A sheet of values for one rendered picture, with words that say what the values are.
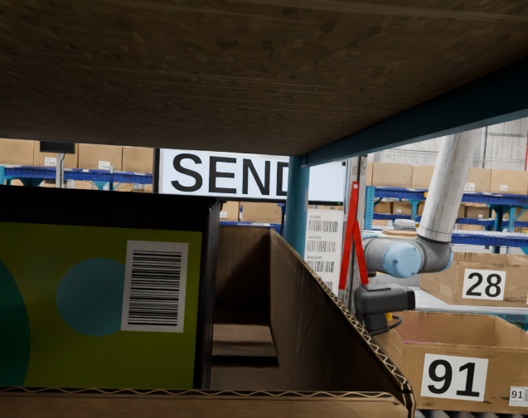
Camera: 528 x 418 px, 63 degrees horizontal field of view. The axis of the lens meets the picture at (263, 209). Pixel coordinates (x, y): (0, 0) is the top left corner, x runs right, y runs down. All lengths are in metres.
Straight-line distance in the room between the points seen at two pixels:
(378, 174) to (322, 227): 5.46
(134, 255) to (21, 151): 6.56
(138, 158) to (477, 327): 5.25
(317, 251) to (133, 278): 0.81
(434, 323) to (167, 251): 1.39
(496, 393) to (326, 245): 0.61
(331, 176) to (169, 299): 0.93
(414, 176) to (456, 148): 5.38
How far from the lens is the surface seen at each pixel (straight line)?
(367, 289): 0.95
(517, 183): 7.34
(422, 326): 1.51
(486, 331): 1.59
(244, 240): 0.50
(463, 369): 1.26
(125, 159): 6.24
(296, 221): 0.52
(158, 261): 0.16
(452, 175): 1.22
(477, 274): 1.80
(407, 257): 1.16
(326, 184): 1.06
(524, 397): 1.35
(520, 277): 1.89
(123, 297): 0.17
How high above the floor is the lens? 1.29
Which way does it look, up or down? 3 degrees down
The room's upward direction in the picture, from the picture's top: 3 degrees clockwise
